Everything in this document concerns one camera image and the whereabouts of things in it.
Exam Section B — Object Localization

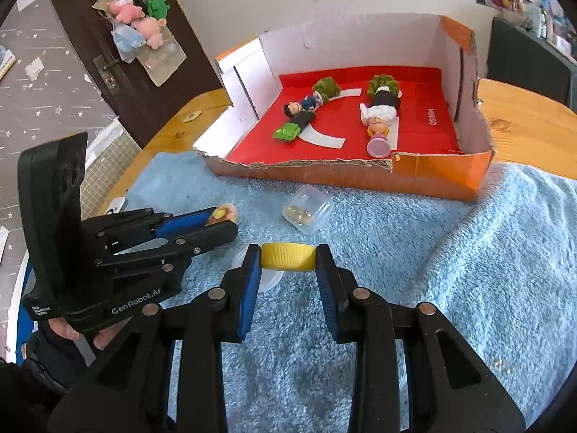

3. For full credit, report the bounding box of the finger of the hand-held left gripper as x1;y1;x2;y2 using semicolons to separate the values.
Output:
81;206;218;255
97;221;239;278

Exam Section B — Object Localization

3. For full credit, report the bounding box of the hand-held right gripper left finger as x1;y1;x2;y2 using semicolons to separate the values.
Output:
47;244;263;433

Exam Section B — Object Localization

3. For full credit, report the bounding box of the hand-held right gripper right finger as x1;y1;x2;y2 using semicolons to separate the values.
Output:
314;244;527;433

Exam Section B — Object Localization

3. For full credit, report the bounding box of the yellow figurine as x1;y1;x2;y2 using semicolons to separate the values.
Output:
205;204;239;226

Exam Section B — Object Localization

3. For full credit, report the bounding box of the yellow bottle cap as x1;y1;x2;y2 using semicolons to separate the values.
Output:
261;242;317;272

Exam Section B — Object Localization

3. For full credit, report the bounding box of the black figurine with green base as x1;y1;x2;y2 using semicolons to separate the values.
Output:
272;109;321;141

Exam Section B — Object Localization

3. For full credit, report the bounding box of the orange and red cardboard box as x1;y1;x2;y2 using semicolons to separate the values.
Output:
193;13;495;203

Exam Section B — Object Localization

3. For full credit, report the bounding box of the black-haired blue boy figurine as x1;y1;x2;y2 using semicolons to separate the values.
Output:
283;91;327;118

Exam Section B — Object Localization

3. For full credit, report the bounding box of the pink dress blonde figurine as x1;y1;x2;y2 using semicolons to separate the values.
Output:
364;117;394;159

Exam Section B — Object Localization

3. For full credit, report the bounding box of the black and white dress figurine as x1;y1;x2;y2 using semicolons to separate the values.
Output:
358;88;402;127

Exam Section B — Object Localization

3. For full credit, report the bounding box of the person's left forearm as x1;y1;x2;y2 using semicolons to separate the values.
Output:
0;325;91;433

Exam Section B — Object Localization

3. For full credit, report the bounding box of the person's left hand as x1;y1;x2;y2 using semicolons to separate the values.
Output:
47;315;132;351

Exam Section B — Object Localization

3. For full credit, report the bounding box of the clear round lid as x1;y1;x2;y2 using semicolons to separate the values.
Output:
231;248;286;290

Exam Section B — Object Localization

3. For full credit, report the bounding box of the clear plastic container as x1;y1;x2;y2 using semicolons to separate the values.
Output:
282;184;334;235

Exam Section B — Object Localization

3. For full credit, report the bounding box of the light blue towel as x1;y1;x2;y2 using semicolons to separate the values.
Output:
108;151;577;433

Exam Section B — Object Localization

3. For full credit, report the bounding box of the clear plastic bag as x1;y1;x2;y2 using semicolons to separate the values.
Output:
135;27;188;87

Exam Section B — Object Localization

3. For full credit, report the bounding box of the light blue plush toy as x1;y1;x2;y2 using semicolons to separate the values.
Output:
110;25;147;62

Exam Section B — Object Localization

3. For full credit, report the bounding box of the green toy tree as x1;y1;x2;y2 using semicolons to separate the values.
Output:
313;76;342;100
366;73;401;97

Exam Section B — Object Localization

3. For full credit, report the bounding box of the pink plush toy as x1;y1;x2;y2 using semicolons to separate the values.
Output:
135;16;166;49
106;0;143;23

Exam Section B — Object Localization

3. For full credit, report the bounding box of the green plush toy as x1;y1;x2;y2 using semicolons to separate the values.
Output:
144;0;171;19

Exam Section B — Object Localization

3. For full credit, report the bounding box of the dark cabinet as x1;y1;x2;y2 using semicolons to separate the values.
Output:
487;17;577;113

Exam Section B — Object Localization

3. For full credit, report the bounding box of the row of bottles and boxes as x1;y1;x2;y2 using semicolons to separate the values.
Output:
525;0;577;62

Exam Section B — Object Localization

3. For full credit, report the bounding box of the white wire grid panel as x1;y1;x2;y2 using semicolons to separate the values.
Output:
83;119;143;217

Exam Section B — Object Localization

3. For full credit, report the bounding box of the metal door handle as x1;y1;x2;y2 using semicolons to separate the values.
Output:
92;55;120;96

